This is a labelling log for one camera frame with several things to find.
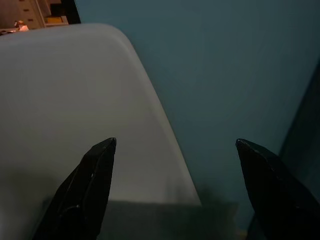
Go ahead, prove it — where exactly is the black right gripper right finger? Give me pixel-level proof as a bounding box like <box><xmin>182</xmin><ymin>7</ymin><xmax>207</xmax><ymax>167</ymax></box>
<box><xmin>235</xmin><ymin>138</ymin><xmax>320</xmax><ymax>240</ymax></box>

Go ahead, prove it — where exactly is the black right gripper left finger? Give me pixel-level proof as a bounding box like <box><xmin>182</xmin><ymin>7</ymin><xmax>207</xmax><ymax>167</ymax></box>
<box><xmin>32</xmin><ymin>137</ymin><xmax>117</xmax><ymax>240</ymax></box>

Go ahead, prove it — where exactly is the beige drawer cabinet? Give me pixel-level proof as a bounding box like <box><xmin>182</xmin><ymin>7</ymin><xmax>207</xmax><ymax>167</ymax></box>
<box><xmin>0</xmin><ymin>0</ymin><xmax>47</xmax><ymax>29</ymax></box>

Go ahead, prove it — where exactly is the black upright post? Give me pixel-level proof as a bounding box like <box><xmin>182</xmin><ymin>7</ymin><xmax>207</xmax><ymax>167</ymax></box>
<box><xmin>65</xmin><ymin>0</ymin><xmax>81</xmax><ymax>25</ymax></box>

